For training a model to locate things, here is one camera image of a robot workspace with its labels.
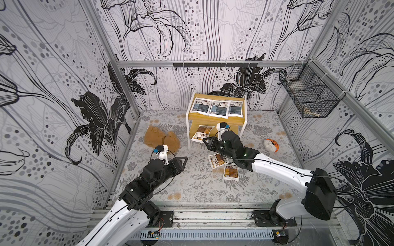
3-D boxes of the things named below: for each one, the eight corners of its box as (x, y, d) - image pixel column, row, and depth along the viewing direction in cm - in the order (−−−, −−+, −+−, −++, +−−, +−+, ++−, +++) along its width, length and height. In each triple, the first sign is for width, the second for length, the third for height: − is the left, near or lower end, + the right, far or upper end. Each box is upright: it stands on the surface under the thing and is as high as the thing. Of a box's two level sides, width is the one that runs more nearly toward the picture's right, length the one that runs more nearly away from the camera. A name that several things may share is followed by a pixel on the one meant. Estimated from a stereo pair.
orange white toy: (262, 150, 99) (265, 145, 94) (263, 143, 102) (266, 138, 97) (275, 155, 97) (279, 149, 92) (276, 147, 100) (280, 142, 95)
